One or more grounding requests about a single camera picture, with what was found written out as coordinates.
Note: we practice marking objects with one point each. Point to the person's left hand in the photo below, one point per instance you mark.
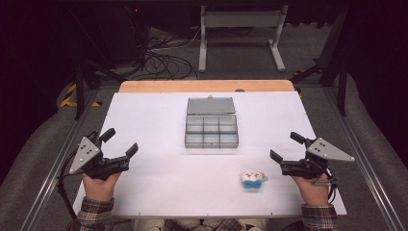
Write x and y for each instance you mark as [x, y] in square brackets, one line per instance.
[100, 189]

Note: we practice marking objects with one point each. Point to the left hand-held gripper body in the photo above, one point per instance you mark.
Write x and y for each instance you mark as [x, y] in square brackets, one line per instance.
[96, 165]

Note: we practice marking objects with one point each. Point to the white metal stand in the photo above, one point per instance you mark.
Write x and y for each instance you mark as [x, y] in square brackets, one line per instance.
[240, 19]

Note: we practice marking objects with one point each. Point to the white and blue plush toy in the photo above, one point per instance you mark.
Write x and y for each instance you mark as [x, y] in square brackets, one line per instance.
[253, 180]

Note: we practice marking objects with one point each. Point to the yellow and black floor tape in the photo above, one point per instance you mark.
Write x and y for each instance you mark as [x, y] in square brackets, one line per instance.
[69, 101]

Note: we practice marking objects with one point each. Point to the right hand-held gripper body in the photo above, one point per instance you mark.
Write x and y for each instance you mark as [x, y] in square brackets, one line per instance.
[308, 168]

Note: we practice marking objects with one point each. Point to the clear plastic compartment box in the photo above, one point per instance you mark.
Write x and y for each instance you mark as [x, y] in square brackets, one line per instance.
[211, 128]

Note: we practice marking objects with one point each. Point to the aluminium rail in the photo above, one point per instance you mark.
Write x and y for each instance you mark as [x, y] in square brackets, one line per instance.
[57, 166]
[362, 154]

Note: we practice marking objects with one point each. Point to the person's right hand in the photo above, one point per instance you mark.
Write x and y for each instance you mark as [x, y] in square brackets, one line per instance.
[315, 192]

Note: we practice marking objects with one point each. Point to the black metal stand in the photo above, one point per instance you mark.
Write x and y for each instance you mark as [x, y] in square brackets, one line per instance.
[80, 89]
[341, 80]

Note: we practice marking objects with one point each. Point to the person's torso and lap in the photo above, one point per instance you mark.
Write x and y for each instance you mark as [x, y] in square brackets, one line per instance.
[198, 225]

